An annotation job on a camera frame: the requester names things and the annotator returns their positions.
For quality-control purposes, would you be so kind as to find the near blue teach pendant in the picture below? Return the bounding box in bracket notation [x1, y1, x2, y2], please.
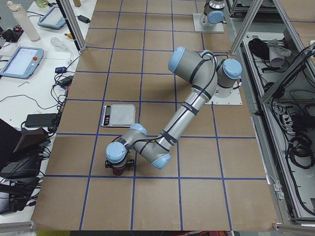
[0, 46, 44, 79]

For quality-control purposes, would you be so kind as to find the near cardboard tube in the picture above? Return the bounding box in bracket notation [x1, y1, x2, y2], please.
[73, 0, 82, 7]

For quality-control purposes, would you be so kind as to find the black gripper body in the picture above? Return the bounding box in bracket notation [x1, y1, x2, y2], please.
[105, 159, 134, 170]

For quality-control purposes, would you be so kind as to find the red yellow mango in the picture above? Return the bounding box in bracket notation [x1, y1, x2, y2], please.
[112, 169, 125, 176]

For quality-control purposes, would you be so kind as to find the far cardboard tube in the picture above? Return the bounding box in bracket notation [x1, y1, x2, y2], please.
[7, 1, 40, 42]

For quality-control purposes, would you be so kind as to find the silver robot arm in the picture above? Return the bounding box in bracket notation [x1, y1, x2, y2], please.
[203, 0, 225, 26]
[104, 46, 242, 176]

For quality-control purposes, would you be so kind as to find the blue teach pendant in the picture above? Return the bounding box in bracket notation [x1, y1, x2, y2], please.
[0, 46, 44, 79]
[37, 6, 66, 30]

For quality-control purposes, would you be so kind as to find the silver digital kitchen scale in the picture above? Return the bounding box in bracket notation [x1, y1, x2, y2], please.
[100, 104, 136, 127]

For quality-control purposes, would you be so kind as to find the black laptop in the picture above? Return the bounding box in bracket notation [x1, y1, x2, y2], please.
[0, 120, 50, 179]

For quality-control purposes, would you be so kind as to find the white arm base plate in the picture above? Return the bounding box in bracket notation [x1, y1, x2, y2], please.
[193, 11, 224, 33]
[206, 86, 243, 106]

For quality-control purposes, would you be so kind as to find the black power adapter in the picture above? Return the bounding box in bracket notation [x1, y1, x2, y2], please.
[77, 15, 91, 24]

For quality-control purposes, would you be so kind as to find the gold metal cylinder tool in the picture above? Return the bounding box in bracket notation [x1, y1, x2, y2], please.
[64, 33, 73, 39]

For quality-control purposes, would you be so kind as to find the cardboard tube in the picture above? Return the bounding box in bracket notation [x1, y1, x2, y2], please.
[7, 1, 40, 42]
[73, 0, 82, 7]

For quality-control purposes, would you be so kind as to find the aluminium frame post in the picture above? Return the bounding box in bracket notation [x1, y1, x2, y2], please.
[56, 0, 86, 52]

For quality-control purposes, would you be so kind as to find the far blue teach pendant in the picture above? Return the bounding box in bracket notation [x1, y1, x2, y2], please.
[37, 6, 66, 30]

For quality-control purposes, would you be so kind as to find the clear light bulb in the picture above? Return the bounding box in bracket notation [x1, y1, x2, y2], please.
[50, 37, 68, 51]

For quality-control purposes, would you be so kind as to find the small blue device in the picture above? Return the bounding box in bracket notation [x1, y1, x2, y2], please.
[55, 67, 67, 74]

